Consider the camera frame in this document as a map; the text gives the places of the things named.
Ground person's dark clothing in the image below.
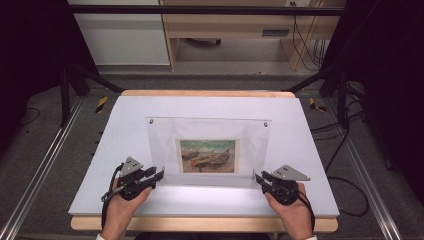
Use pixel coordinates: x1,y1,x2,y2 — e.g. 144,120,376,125
133,232,275,240

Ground wooden cabinet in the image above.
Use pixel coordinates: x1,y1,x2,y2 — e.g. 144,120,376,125
159,0,346,72

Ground right hand-held gripper cable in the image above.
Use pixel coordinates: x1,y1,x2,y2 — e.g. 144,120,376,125
297,190,317,233

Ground hanging black cables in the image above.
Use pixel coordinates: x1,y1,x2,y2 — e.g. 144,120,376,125
289,1,327,72

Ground aluminium floor rail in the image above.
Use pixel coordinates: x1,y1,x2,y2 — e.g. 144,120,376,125
323,97,403,240
0,95,85,240

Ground wooden table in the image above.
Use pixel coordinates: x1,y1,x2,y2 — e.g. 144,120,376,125
70,89,339,234

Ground hand-held gripper cable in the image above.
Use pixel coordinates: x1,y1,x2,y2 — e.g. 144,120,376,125
100,163,127,232
297,190,317,233

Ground thin black floor cable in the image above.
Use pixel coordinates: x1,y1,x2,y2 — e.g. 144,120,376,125
19,106,41,127

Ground yellow clamp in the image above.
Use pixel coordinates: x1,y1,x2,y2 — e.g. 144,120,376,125
308,97,328,113
95,95,110,115

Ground left hand-held gripper cable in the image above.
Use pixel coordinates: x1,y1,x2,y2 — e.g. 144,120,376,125
100,163,127,232

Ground black curtain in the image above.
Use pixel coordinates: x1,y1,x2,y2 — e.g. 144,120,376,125
0,0,99,151
319,0,424,194

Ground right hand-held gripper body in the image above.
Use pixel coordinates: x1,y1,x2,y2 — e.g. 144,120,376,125
262,163,311,207

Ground painting print of boats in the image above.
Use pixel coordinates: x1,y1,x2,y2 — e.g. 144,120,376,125
175,138,240,175

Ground person's right hand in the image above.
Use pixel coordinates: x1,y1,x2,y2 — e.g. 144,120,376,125
264,182,315,236

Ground yellow clamp right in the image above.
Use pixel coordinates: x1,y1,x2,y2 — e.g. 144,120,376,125
308,97,328,113

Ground white cabinet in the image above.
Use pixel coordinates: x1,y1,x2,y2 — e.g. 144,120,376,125
67,0,171,66

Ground black metal stand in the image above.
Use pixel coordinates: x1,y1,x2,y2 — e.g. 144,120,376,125
282,64,352,130
59,63,125,128

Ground person's left hand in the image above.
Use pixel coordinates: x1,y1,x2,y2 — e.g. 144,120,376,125
104,179,154,231

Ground clear acrylic picture frame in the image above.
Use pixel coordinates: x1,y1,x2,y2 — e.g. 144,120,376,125
145,116,272,189

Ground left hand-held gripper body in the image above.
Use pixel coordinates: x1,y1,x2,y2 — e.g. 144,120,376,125
116,156,153,202

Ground grey drawer handle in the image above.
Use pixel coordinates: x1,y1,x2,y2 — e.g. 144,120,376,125
261,28,291,37

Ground white table cover sheet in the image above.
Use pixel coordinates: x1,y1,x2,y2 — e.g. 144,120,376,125
68,95,340,218

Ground black horizontal bar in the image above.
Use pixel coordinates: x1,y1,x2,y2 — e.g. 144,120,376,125
65,4,349,17

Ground yellow clamp left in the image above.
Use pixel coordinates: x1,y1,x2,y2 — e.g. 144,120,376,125
95,95,110,115

